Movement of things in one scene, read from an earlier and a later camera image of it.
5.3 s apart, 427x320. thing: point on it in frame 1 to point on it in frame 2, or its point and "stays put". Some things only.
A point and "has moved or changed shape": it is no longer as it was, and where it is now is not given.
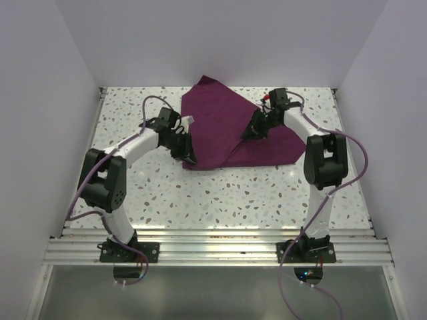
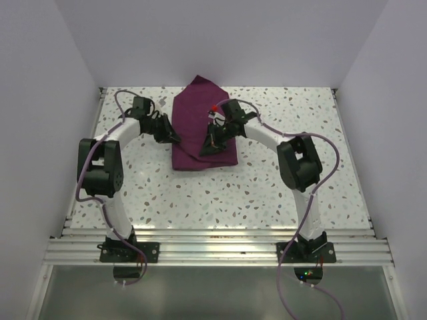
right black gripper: (255, 127) to (212, 143)
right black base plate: (307, 253) stays put
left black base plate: (114, 252) stays put
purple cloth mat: (221, 116) has moved or changed shape
